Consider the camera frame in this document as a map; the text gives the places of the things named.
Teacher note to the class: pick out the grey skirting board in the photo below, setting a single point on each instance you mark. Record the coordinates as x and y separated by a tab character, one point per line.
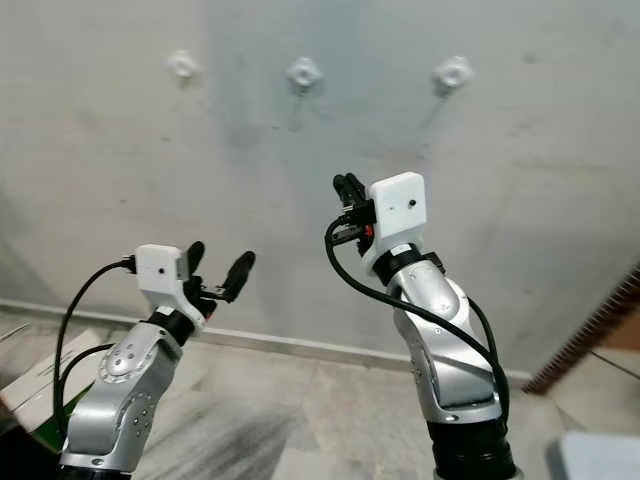
310	345

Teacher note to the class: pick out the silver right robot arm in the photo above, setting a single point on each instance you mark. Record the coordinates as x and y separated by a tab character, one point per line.
450	360

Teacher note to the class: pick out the brown ribbed strip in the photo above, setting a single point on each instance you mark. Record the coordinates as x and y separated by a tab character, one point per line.
585	326

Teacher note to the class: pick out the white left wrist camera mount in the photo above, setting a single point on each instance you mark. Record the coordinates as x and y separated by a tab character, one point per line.
158	270

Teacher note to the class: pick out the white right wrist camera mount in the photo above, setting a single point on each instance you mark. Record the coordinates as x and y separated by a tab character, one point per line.
396	208

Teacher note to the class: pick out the white wall hook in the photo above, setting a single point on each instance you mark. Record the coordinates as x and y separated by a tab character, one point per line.
303	72
182	65
453	73

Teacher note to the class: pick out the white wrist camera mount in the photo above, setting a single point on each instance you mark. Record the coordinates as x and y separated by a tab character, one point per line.
396	208
158	270

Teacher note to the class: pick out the white and green cardboard box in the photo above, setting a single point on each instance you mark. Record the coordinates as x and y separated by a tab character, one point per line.
30	386

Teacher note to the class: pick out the pale grey object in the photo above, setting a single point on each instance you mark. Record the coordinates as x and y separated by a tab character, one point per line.
600	457

